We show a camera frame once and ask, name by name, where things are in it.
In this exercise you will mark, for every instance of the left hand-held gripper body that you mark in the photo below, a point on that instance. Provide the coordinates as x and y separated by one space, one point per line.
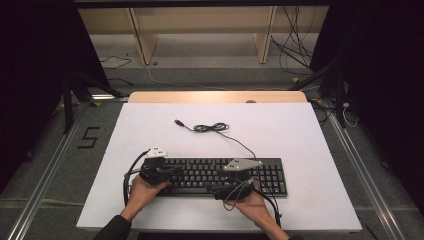
153 173

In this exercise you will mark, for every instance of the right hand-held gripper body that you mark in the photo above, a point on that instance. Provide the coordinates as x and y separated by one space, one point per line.
236 190

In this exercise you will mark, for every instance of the black computer keyboard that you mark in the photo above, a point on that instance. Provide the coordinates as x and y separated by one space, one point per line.
203 176

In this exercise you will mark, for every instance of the person's left hand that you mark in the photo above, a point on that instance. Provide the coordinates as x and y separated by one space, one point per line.
143 195

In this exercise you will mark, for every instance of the person's right hand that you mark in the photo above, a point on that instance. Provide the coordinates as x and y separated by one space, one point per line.
253 208

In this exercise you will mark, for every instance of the white table board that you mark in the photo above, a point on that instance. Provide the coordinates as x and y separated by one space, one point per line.
160 133

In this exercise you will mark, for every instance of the wooden table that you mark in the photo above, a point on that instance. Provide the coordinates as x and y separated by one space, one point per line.
216 96

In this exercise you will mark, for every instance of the short silver metal bar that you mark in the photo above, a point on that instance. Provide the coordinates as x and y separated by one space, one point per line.
106 97

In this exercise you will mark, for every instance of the black metal stand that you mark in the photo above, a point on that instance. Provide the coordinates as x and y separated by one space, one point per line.
339 100
68 106

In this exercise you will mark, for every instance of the beige wooden shelf unit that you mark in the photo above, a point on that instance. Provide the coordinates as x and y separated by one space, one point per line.
146 40

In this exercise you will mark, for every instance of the black curtain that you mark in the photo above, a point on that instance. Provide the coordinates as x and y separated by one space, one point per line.
30 83
386 83

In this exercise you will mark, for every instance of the aluminium floor rail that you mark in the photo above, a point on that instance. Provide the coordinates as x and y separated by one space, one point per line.
366 180
43 186

